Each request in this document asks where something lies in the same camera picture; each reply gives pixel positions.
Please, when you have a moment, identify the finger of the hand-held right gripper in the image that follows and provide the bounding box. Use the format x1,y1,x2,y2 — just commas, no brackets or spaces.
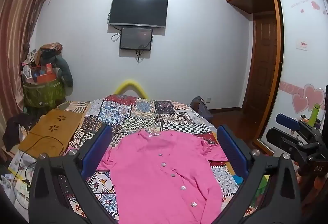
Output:
276,114,302,132
266,128,309,161

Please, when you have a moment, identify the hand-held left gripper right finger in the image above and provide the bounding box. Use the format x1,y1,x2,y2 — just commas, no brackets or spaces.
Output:
213,125,301,224

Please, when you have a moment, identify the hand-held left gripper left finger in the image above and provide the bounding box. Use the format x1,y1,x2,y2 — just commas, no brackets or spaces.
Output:
28,124,121,224

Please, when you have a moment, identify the pink button shirt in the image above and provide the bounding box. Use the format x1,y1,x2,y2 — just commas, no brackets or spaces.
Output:
97,130,228,224

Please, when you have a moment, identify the green bottle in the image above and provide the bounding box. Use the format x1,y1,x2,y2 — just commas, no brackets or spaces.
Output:
309,103,320,127

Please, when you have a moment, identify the yellow wooden lap board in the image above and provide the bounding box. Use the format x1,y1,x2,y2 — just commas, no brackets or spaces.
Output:
18,109,84,159

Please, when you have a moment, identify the patchwork printed blanket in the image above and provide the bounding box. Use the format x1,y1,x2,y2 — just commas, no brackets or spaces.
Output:
55,94,269,224

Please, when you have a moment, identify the brown wooden door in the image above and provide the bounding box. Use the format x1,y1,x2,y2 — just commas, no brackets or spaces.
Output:
242,13,278,117

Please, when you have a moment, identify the green fabric basket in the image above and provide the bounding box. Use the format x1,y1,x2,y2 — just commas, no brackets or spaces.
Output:
23,78,64,108

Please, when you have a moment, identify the dark garment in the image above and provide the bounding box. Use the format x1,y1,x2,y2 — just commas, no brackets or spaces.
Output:
2,114,39,153

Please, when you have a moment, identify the pile of white papers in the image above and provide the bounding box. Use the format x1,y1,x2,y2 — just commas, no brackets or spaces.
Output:
0,147,39,214

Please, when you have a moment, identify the dark green jacket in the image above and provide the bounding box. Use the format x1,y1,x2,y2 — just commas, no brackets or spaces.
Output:
55,55,74,89

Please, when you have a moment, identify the orange box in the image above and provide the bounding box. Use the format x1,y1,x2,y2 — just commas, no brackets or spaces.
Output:
37,64,57,83

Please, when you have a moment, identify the white sliding wardrobe door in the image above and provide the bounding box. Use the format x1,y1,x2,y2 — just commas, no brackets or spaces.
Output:
257,0,328,155

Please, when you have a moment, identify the brown patterned bag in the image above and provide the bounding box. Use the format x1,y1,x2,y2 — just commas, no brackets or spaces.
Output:
34,43,63,66

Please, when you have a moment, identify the brown striped curtain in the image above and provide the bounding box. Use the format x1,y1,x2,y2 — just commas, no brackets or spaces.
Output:
0,0,58,122

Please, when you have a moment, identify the black cable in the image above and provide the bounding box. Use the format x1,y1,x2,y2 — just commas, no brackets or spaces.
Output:
13,134,64,211

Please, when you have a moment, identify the small black wall monitor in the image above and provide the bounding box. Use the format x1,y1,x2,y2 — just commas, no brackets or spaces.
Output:
119,27,154,51

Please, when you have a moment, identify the black wall television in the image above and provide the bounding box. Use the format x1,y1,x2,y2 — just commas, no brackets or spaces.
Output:
108,0,169,28

